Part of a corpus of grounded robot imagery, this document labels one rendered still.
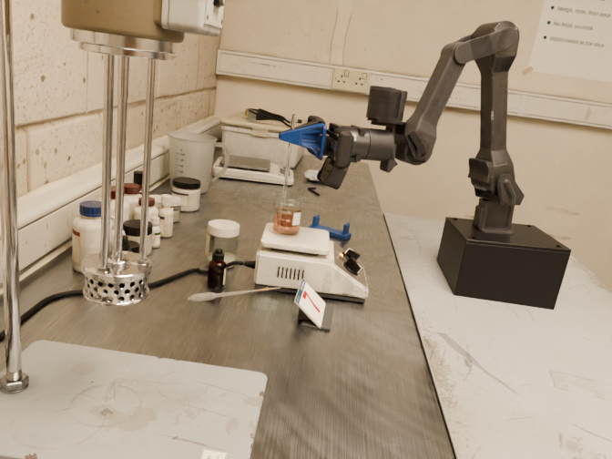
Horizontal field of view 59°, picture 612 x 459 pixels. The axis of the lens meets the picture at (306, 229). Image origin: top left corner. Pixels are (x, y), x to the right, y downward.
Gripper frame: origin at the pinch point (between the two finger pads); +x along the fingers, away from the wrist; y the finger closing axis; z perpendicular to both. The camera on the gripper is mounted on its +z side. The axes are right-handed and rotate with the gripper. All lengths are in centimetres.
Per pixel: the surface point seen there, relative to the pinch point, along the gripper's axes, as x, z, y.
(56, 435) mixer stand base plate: 33, 25, -42
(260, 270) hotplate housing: 5.7, 22.1, -6.4
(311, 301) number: -1.2, 23.8, -15.3
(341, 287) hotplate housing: -7.9, 23.2, -10.8
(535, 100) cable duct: -125, -9, 98
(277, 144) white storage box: -22, 18, 100
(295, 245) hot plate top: 0.2, 17.2, -7.0
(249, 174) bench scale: -8, 24, 74
